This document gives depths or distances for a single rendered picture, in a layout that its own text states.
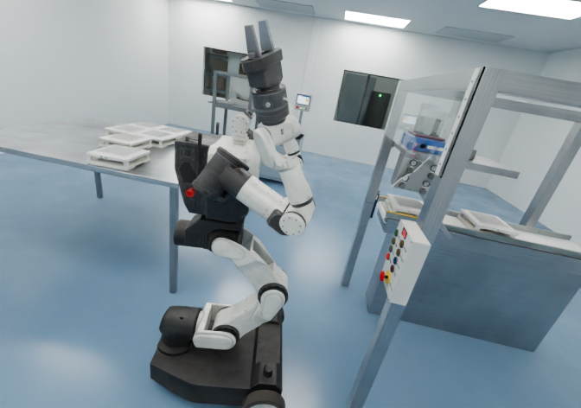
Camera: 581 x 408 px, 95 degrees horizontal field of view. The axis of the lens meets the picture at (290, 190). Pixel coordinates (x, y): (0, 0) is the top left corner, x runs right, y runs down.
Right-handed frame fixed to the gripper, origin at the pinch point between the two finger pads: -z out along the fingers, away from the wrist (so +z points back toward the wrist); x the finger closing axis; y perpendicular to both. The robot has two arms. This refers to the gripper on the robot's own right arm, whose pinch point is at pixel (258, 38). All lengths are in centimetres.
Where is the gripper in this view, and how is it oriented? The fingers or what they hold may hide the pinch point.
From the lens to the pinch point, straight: 68.1
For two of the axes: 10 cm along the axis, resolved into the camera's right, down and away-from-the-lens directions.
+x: 4.7, -5.9, 6.6
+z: 1.3, 7.8, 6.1
